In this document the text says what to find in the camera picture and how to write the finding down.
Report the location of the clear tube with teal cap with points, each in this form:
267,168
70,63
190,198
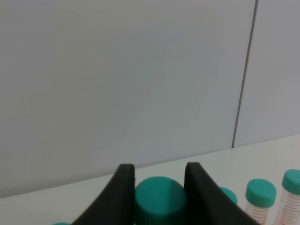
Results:
159,201

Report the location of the racked tube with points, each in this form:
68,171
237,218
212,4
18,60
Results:
61,223
260,196
230,194
289,208

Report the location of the racked tube back left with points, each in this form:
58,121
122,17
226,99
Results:
61,223

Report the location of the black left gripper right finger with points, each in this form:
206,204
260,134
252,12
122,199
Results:
207,204

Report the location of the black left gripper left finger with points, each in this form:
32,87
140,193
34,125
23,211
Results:
115,204

